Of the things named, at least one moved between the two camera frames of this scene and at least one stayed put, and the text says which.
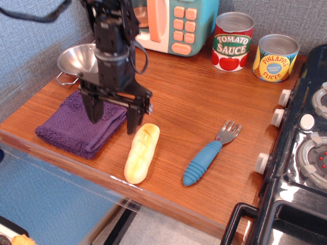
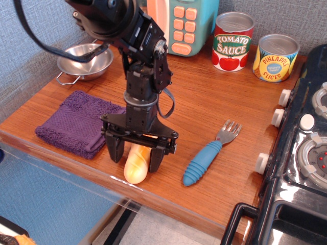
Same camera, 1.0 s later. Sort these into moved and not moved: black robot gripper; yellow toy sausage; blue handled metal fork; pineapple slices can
Moved: black robot gripper
Not moved: pineapple slices can; yellow toy sausage; blue handled metal fork
